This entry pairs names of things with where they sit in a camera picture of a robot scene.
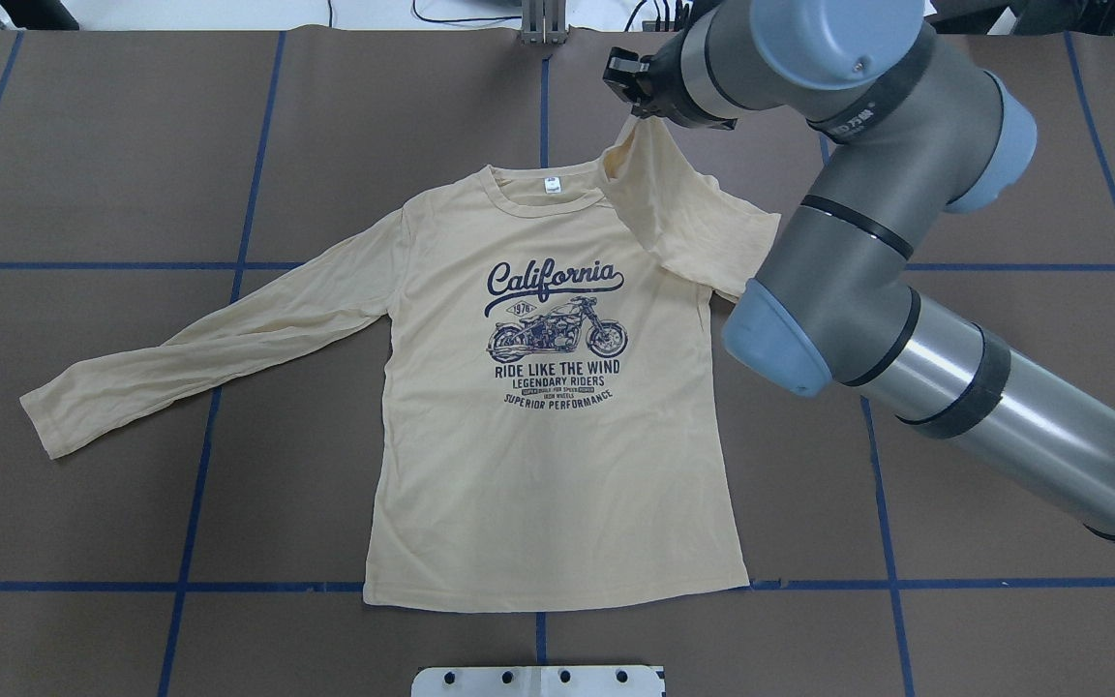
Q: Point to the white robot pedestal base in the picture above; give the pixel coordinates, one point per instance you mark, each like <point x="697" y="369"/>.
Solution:
<point x="561" y="680"/>

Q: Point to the grey aluminium frame post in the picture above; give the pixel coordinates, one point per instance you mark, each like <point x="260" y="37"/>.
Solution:
<point x="544" y="22"/>

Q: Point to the cream long-sleeve printed shirt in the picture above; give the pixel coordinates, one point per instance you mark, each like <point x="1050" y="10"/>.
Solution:
<point x="550" y="432"/>

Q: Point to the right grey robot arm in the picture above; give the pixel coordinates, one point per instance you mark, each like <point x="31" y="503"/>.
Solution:
<point x="918" y="131"/>

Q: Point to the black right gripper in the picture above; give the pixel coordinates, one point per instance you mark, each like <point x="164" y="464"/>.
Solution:
<point x="662" y="85"/>

